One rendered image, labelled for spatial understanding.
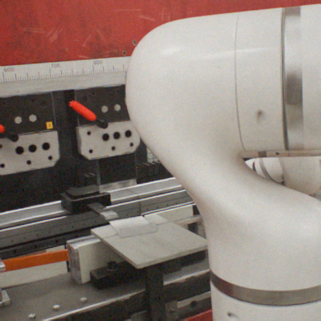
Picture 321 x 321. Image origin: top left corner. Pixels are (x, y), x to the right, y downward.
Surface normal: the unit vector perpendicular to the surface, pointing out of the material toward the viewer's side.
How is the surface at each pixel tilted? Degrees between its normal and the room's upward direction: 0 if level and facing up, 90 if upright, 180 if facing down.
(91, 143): 90
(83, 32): 90
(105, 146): 90
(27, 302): 0
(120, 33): 90
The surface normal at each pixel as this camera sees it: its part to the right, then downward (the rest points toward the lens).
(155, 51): -0.47, -0.40
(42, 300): -0.08, -0.98
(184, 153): 0.00, 0.10
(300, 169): -0.07, 0.36
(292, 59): -0.29, -0.14
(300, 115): -0.22, 0.61
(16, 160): 0.47, 0.14
